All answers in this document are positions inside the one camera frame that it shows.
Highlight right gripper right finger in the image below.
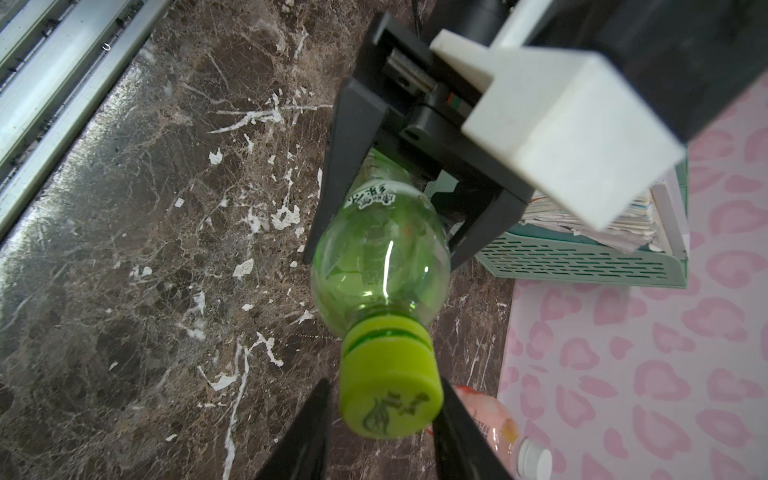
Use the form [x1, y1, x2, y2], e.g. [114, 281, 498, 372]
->
[432, 377, 512, 480]

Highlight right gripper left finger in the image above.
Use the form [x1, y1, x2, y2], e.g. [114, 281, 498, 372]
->
[255, 379, 332, 480]

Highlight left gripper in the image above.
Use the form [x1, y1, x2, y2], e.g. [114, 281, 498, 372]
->
[302, 11, 533, 270]

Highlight pink drink bottle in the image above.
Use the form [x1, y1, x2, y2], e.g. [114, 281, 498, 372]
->
[425, 384, 535, 479]

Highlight white bottle cap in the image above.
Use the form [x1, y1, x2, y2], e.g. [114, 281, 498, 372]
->
[516, 437, 553, 480]

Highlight green bottle cap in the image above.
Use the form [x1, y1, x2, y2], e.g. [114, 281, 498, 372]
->
[339, 314, 444, 440]

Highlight green soda bottle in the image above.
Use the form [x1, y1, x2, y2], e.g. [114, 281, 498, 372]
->
[310, 148, 452, 439]

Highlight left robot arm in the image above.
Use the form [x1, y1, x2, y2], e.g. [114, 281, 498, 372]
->
[303, 1, 533, 268]

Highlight green plastic file crate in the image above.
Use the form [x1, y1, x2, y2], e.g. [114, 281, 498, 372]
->
[475, 161, 691, 289]

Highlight white books stack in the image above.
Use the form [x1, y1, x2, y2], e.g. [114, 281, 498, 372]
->
[521, 178, 690, 260]

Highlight aluminium mounting rail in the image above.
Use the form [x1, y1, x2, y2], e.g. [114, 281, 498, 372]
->
[1, 1, 170, 235]

